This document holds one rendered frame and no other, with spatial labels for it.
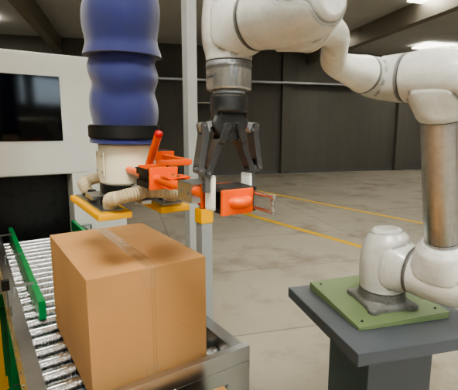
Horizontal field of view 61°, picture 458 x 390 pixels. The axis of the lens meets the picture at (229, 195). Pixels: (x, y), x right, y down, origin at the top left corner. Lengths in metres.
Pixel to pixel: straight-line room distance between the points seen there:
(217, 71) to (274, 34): 0.14
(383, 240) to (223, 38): 0.89
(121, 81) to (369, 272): 1.00
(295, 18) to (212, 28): 0.18
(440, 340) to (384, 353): 0.20
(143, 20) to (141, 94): 0.21
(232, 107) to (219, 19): 0.15
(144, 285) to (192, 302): 0.20
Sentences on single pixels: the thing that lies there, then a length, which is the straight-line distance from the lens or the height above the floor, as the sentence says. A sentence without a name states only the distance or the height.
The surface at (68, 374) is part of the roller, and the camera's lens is 1.60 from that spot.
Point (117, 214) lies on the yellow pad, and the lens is 1.16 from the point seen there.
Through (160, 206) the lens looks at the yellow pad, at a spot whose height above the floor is 1.14.
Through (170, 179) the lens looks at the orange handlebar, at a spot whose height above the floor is 1.26.
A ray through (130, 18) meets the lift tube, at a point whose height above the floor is 1.69.
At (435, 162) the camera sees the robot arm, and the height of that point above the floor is 1.29.
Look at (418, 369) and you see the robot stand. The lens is 1.59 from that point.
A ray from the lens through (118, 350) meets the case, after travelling 1.34.
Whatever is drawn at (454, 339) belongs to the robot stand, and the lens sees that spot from 1.43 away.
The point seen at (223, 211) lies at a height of 1.22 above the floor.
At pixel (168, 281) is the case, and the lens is 1.32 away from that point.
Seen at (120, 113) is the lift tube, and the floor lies 1.42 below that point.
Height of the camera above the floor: 1.37
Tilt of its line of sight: 9 degrees down
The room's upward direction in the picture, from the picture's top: straight up
